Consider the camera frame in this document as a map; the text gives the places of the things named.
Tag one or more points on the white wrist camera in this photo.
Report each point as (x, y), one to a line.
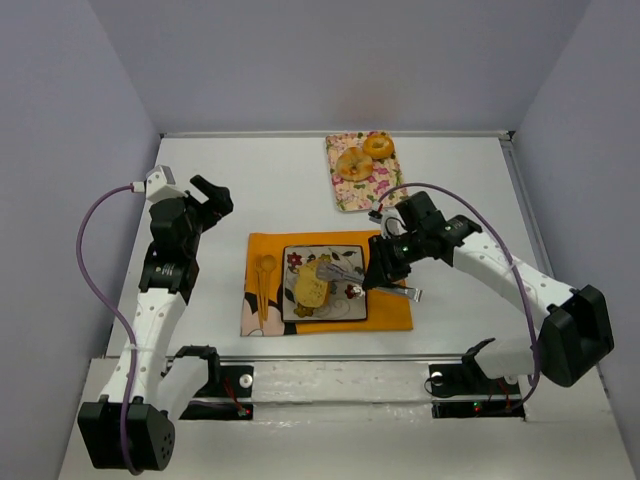
(159, 184)
(389, 221)

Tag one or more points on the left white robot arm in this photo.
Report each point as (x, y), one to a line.
(131, 426)

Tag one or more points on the metal tongs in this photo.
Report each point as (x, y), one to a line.
(333, 273)

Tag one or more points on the orange plastic spoon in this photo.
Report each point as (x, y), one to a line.
(267, 265)

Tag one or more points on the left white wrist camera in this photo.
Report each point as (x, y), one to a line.
(159, 184)

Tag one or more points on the floral rectangular tray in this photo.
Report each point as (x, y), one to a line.
(359, 196)

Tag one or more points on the pale glazed bagel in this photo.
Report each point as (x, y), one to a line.
(354, 165)

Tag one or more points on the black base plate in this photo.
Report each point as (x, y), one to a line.
(456, 393)
(230, 399)

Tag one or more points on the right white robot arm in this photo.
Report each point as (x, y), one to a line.
(568, 328)

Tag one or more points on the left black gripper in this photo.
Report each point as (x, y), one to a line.
(204, 206)

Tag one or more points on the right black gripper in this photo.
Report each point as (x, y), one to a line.
(382, 268)

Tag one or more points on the floral square plate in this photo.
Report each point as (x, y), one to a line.
(345, 300)

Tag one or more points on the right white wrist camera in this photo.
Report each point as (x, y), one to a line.
(389, 221)

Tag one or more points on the large herb bread slice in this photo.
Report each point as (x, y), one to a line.
(309, 290)

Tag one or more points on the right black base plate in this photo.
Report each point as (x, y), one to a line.
(456, 393)

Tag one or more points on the orange bagel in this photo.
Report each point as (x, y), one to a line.
(379, 146)

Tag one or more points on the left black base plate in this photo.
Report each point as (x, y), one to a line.
(230, 399)

